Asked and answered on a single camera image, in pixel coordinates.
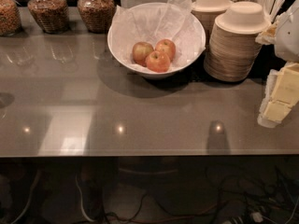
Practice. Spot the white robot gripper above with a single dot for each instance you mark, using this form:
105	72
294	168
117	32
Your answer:
289	36

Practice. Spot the white paper bowl liner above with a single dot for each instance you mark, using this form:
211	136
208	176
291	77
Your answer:
149	25

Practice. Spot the back red yellow apple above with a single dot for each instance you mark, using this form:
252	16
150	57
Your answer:
167	46

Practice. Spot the red yellow apple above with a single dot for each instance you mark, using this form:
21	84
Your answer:
158	61
140	51
167	46

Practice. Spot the front red yellow apple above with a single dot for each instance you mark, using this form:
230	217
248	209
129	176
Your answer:
158	61

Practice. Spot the white ceramic bowl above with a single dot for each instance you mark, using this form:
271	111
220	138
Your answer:
155	73

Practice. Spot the left red yellow apple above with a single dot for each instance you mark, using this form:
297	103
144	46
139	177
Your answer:
140	51

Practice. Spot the front stack of paper bowls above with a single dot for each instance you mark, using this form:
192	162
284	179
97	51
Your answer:
232	47

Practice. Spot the stack of paper bowls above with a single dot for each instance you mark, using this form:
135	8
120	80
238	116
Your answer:
206	12
232	47

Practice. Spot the back stack of paper bowls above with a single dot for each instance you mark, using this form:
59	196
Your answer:
206	12

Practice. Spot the white power plug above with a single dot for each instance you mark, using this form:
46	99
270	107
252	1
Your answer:
257	217

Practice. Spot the right glass snack jar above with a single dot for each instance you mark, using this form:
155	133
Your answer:
97	15

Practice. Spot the glass snack jar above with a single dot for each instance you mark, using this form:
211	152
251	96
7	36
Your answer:
10	19
97	15
50	15

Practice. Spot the middle glass snack jar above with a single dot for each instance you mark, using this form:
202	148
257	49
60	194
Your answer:
50	15

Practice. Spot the left glass snack jar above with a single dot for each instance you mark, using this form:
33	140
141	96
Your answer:
10	19

